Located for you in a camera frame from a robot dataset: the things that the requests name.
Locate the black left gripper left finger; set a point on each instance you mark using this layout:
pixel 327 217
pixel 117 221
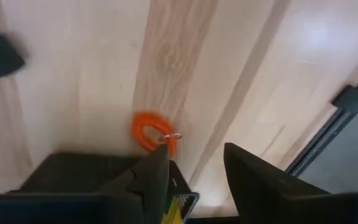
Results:
pixel 151 180

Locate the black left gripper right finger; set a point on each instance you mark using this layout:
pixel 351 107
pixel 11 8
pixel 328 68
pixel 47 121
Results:
pixel 253 183

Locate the orange coil wristband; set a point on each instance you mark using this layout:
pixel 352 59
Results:
pixel 138 130

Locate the black plastic basket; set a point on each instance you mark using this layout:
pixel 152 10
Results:
pixel 73 174

